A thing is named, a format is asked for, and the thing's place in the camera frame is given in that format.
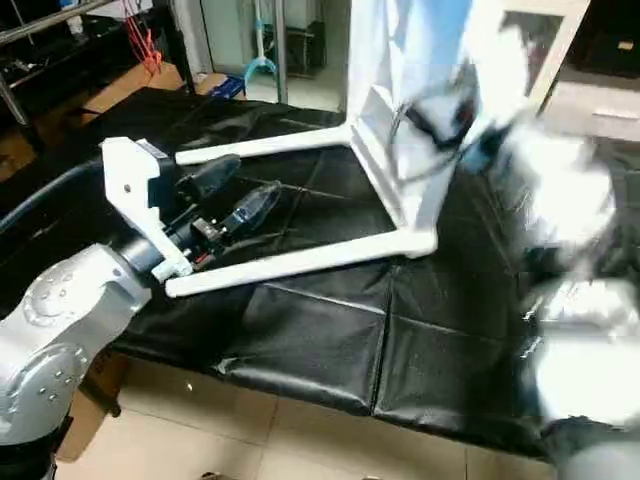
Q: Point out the white plastic table top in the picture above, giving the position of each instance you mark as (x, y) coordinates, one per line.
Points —
(380, 60)

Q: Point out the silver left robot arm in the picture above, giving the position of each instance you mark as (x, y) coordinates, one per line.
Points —
(60, 330)

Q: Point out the brown wooden desk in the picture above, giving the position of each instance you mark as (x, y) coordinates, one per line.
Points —
(130, 90)

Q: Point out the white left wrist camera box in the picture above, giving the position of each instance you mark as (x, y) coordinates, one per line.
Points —
(125, 180)

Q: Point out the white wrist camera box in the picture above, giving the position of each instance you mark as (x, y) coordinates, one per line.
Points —
(125, 180)
(495, 70)

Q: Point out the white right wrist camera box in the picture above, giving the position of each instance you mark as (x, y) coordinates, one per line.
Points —
(495, 70)

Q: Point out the white glass-door cabinet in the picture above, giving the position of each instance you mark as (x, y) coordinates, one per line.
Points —
(560, 50)

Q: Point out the brown cardboard box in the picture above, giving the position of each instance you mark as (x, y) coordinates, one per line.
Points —
(90, 400)

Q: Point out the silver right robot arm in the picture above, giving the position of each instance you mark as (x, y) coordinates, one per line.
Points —
(560, 200)

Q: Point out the white drawer unit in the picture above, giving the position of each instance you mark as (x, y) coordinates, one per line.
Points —
(600, 110)

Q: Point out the black speaker box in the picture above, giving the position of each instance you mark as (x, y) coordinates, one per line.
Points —
(615, 40)

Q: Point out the black work mat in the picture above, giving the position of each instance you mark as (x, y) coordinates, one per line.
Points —
(330, 340)

